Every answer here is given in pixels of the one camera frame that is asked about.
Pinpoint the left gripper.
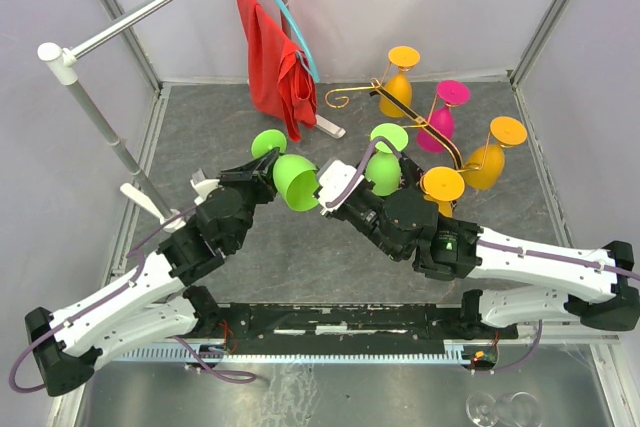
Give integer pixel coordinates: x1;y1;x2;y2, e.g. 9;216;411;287
219;148;286;251

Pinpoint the green wine glass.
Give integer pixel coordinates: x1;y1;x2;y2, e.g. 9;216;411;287
365;123;409;196
251;129;319;212

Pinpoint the orange wine glass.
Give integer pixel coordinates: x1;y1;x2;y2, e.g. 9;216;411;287
420;166;466;217
461;116;528;190
379;45;420;118

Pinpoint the pink wine glass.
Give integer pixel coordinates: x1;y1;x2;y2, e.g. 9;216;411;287
416;79;471;153

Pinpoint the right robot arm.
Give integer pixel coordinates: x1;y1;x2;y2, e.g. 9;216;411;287
315;182;639;338

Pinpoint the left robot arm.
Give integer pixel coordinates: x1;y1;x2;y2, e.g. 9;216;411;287
25;147;282;397

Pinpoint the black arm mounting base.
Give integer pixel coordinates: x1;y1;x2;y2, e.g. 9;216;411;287
180;293;518;358

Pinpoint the gold wine glass rack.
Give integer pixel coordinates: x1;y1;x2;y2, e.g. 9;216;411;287
325;77;471;174

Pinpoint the clear wine glass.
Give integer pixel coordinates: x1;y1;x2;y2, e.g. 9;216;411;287
465;391;543;426

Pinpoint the red cloth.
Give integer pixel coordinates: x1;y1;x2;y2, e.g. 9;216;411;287
236;0;317;142

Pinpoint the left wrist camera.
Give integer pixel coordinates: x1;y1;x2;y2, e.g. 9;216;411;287
190;169;219;205

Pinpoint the white cable tray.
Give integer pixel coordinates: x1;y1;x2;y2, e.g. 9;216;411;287
117;339;499;366

